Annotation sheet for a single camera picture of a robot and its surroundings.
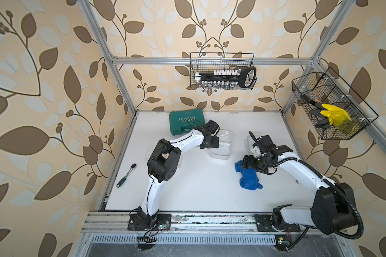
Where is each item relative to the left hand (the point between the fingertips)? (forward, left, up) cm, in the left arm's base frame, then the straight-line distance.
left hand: (212, 142), depth 96 cm
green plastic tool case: (+17, +20, -1) cm, 26 cm away
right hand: (-17, -18, +1) cm, 25 cm away
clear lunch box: (-4, -7, -4) cm, 10 cm away
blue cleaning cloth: (-22, -19, -1) cm, 29 cm away
